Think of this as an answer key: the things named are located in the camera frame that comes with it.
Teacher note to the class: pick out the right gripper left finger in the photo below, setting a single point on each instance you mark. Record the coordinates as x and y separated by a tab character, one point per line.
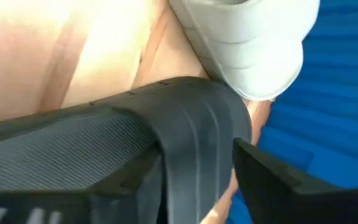
73	202

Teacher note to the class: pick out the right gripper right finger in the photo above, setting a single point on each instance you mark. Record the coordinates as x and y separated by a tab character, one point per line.
275	193

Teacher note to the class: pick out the black rubber slide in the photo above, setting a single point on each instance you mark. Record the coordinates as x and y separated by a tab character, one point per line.
197	124

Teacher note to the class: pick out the blue plastic bin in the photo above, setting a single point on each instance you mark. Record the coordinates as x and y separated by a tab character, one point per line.
337	93

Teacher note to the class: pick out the grey rubber slide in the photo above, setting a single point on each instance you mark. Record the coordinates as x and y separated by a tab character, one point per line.
253	46

